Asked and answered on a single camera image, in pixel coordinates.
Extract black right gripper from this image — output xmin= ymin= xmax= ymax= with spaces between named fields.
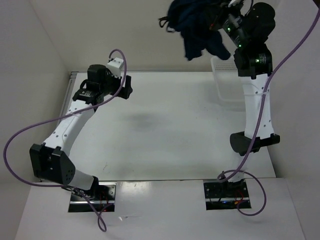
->
xmin=201 ymin=0 xmax=250 ymax=47

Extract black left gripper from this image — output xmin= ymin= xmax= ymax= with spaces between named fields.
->
xmin=100 ymin=69 xmax=133 ymax=100

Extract navy blue shorts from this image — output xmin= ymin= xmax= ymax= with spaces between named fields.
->
xmin=158 ymin=0 xmax=231 ymax=61

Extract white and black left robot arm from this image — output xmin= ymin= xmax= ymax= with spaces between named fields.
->
xmin=29 ymin=58 xmax=133 ymax=200

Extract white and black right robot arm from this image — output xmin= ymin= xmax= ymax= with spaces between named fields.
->
xmin=210 ymin=0 xmax=280 ymax=197

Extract white perforated plastic basket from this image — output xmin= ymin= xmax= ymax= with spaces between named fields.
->
xmin=210 ymin=56 xmax=245 ymax=110

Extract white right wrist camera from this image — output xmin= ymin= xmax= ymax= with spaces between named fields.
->
xmin=228 ymin=0 xmax=244 ymax=8

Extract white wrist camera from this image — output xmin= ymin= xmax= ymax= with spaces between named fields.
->
xmin=106 ymin=57 xmax=124 ymax=77
xmin=228 ymin=0 xmax=244 ymax=8

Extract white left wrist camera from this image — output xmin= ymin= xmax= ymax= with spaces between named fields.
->
xmin=106 ymin=57 xmax=124 ymax=77

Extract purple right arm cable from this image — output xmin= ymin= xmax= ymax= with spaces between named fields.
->
xmin=216 ymin=9 xmax=320 ymax=216

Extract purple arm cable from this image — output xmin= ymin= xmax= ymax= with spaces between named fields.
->
xmin=216 ymin=9 xmax=320 ymax=216
xmin=3 ymin=49 xmax=127 ymax=232

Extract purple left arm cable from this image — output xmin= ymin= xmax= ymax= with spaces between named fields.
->
xmin=3 ymin=49 xmax=127 ymax=232

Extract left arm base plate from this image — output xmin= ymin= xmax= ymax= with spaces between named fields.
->
xmin=68 ymin=182 xmax=117 ymax=213

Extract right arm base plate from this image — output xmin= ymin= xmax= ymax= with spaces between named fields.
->
xmin=203 ymin=180 xmax=252 ymax=211

